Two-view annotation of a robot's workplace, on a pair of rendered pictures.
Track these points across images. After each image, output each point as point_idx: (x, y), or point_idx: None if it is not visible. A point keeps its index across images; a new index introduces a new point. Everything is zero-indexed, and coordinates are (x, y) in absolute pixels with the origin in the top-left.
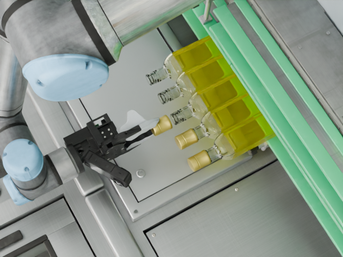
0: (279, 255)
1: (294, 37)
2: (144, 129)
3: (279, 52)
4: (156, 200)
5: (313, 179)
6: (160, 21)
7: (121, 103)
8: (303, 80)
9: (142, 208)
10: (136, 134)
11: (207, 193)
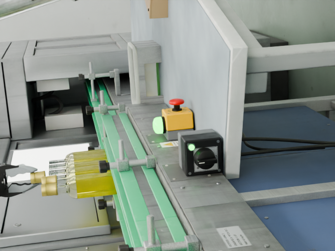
0: None
1: (141, 117)
2: (21, 167)
3: (129, 125)
4: (15, 234)
5: (115, 181)
6: (0, 2)
7: (35, 200)
8: (137, 134)
9: (0, 236)
10: (14, 169)
11: (61, 243)
